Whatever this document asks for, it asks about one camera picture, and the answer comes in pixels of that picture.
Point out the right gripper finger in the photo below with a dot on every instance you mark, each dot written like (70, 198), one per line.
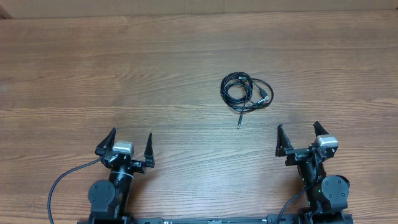
(319, 129)
(283, 143)

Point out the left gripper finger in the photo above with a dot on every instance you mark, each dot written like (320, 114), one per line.
(149, 154)
(106, 144)

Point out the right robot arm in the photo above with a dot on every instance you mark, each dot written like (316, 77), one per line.
(326, 194)

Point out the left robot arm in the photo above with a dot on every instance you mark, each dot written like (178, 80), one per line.
(109, 197)

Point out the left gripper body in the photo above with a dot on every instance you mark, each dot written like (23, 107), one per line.
(137, 167)

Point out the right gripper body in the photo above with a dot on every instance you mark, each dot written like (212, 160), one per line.
(303, 154)

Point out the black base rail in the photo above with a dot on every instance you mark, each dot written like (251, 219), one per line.
(270, 219)

